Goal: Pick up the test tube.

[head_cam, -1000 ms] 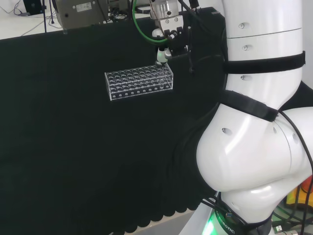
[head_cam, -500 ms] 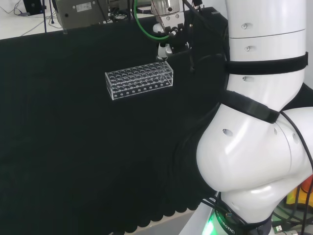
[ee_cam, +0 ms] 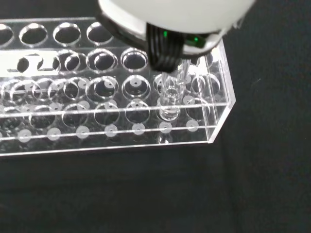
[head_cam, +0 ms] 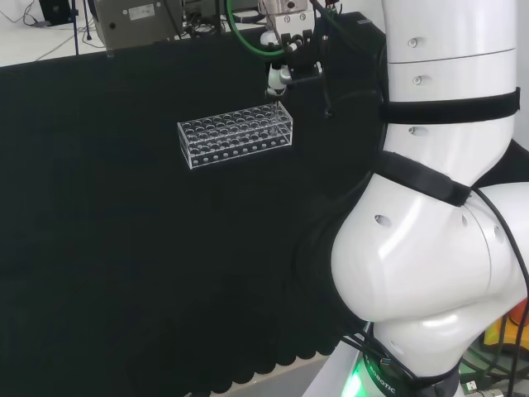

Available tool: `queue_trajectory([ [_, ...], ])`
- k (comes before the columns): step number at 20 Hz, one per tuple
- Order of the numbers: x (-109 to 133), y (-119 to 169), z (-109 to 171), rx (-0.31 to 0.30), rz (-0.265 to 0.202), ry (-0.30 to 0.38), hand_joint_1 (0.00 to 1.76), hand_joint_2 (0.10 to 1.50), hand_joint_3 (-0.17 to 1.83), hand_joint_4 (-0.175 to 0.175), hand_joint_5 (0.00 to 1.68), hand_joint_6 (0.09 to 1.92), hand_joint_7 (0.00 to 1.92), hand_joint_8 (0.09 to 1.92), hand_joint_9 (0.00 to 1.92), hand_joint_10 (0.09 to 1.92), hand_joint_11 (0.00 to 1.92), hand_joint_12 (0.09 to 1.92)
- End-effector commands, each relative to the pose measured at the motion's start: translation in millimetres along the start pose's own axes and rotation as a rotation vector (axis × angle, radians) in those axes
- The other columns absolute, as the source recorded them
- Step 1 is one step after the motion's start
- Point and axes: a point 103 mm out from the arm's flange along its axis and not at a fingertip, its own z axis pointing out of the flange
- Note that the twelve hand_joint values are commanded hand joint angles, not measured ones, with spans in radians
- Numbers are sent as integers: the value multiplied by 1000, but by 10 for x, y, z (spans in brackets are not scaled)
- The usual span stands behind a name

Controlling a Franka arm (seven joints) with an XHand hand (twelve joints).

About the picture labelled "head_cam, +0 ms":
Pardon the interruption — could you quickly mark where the black tripod leg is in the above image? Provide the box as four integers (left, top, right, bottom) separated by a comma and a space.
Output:
69, 0, 80, 55

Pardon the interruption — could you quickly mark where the coiled black cable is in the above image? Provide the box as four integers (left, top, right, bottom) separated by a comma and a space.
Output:
226, 8, 266, 26

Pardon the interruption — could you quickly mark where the green cable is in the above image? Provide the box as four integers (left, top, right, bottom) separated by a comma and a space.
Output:
225, 0, 290, 57

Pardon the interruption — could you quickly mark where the clear plastic test tube rack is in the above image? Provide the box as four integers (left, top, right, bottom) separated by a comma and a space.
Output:
177, 101, 295, 171

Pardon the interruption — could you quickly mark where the grey metal cabinet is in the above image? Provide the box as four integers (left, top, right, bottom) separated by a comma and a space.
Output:
93, 0, 185, 52

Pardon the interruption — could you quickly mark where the black computer tower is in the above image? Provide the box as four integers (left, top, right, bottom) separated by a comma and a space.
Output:
38, 0, 72, 27

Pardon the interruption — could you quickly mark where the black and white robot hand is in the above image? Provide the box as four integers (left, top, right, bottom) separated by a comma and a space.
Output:
259, 12, 325, 99

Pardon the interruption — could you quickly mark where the yellow stop button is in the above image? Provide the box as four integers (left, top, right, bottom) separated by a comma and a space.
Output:
478, 300, 529, 353

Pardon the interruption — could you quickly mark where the black bench cloth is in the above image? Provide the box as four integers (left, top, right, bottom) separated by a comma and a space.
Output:
0, 11, 390, 395

